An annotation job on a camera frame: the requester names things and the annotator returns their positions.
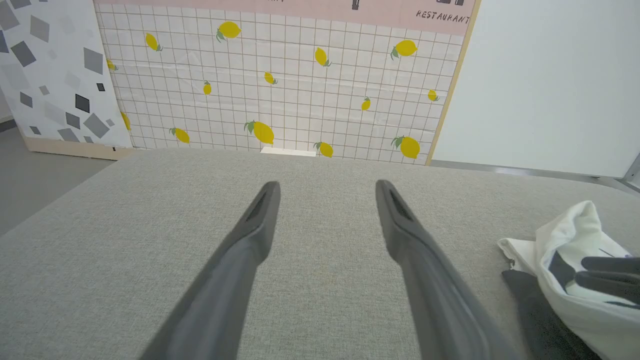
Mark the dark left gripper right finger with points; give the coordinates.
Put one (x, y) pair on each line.
(425, 280)

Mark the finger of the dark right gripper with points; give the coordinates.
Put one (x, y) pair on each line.
(615, 265)
(610, 287)

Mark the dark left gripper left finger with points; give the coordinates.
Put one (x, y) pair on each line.
(235, 270)

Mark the white garment with black trim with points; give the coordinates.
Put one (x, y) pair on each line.
(575, 225)

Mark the lemon print grid backdrop board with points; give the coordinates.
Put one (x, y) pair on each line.
(300, 100)

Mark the grey speckled backdrop board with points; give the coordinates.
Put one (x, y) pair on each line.
(50, 75)

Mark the metal floor rail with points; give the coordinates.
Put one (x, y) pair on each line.
(525, 170)

